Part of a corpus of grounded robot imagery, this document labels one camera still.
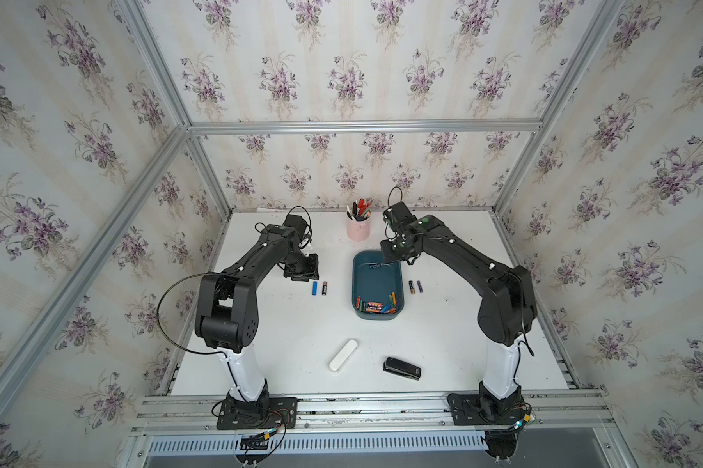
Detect teal plastic storage box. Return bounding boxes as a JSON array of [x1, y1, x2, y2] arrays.
[[351, 250, 405, 321]]

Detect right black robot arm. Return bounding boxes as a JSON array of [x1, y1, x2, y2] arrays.
[[381, 201, 538, 401]]

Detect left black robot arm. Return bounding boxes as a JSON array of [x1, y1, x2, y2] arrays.
[[195, 213, 320, 406]]

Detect pink pen cup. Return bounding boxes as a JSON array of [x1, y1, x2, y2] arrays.
[[347, 218, 371, 242]]

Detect pens in cup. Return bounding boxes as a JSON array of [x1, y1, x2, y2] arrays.
[[347, 198, 370, 222]]

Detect white rectangular case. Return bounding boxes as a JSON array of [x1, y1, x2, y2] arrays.
[[328, 339, 359, 374]]

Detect black stapler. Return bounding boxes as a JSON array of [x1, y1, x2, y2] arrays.
[[383, 357, 422, 380]]

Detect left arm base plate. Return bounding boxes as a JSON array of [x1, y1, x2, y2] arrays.
[[216, 397, 299, 430]]

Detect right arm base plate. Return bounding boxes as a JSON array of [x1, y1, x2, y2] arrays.
[[446, 386, 532, 429]]

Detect aluminium front rail frame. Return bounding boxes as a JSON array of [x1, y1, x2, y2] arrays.
[[117, 389, 636, 467]]

